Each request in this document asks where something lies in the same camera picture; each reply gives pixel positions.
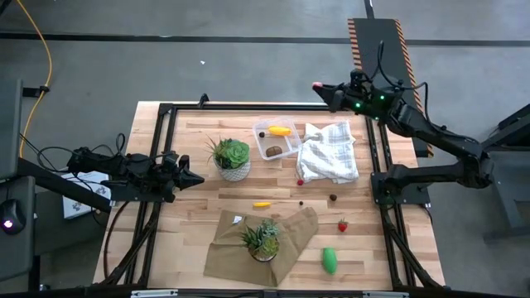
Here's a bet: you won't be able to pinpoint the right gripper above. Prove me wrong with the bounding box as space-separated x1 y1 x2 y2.
314 78 373 115

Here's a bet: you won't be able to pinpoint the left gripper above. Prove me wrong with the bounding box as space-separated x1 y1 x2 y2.
162 151 205 196

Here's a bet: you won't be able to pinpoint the clear plastic tupperware container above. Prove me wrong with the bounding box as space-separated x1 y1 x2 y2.
252 118 303 161

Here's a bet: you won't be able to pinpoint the succulent in white patterned pot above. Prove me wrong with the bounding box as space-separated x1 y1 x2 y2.
205 135 252 183

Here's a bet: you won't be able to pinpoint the white checked dish towel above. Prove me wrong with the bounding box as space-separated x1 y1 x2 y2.
296 120 360 185

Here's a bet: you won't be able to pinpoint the black mat with striped edges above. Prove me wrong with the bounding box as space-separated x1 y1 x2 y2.
346 17 435 158

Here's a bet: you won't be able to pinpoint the tan cloth napkin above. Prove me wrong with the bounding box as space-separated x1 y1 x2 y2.
202 206 320 288

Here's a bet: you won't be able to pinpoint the succulents in black pot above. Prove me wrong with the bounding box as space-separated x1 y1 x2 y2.
239 219 282 263

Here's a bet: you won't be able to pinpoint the white printed booklet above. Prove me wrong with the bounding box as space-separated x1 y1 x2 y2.
61 170 112 220

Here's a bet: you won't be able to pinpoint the black diagonal beam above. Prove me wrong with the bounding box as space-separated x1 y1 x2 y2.
16 156 113 214

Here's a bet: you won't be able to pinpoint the green toy cucumber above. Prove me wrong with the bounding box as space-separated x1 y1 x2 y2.
321 247 339 276

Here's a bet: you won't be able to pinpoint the black computer mouse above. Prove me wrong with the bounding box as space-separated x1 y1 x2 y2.
0 199 27 236

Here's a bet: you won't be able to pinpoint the grey panel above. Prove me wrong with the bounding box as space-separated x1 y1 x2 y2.
0 77 23 180

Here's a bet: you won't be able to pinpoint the grey desk surface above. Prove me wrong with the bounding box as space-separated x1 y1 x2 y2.
0 175 37 283

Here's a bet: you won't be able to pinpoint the black side table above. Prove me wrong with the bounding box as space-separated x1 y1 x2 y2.
457 103 530 243

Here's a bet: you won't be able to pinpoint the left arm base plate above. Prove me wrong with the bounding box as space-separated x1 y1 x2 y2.
109 180 175 204

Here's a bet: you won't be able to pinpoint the black aluminium table frame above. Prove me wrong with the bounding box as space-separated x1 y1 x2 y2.
99 93 444 291

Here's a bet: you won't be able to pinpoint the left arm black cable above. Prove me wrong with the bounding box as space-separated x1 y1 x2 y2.
36 132 128 166

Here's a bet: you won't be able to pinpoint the black rig rail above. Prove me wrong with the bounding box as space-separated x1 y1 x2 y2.
0 285 514 298

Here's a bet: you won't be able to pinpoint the yellow cable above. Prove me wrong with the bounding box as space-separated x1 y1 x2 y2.
15 0 54 148

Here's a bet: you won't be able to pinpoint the black floor bracket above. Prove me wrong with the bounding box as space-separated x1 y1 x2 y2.
21 84 51 99

